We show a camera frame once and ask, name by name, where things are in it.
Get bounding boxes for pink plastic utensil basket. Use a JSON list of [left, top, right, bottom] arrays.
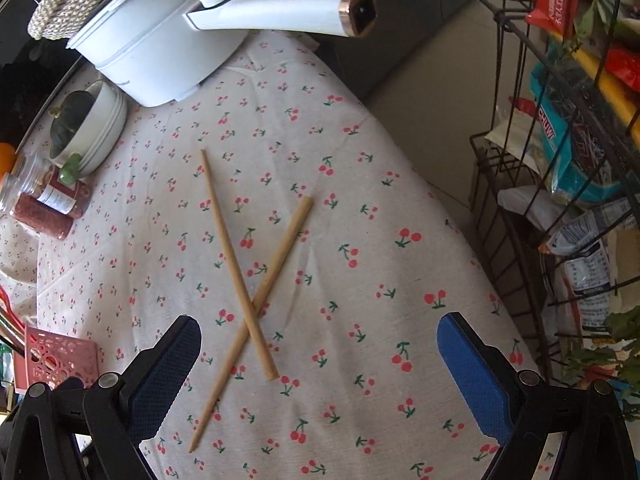
[[13, 327, 100, 394]]

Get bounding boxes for black microwave oven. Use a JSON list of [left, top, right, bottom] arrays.
[[1, 0, 82, 146]]

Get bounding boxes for stacked white bowls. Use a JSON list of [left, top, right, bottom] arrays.
[[49, 80, 127, 178]]

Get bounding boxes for small green jar lid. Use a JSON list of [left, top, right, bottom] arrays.
[[58, 153, 82, 188]]

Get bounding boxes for red plastic spoon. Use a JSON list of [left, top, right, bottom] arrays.
[[0, 286, 24, 330]]

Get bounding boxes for spice jar red granules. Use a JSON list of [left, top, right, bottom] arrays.
[[1, 174, 73, 240]]

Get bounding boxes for cherry print tablecloth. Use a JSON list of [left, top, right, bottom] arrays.
[[1, 32, 533, 479]]

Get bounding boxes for white electric cooking pot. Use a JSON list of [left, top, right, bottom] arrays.
[[67, 0, 376, 107]]

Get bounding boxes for diagonal wooden chopstick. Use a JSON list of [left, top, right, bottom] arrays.
[[189, 196, 314, 453]]

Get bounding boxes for labelled spice jar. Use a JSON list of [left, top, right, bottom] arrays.
[[14, 154, 91, 219]]

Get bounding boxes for dark green squash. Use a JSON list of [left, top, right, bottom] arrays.
[[49, 90, 96, 157]]

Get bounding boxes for black wire rack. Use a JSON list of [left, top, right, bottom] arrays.
[[470, 0, 639, 420]]

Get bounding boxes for teal snack bag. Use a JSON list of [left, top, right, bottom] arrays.
[[530, 58, 624, 207]]

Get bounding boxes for green leafy vegetables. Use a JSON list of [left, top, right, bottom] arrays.
[[561, 306, 639, 422]]

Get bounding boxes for orange tangerine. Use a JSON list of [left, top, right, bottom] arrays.
[[0, 142, 16, 177]]

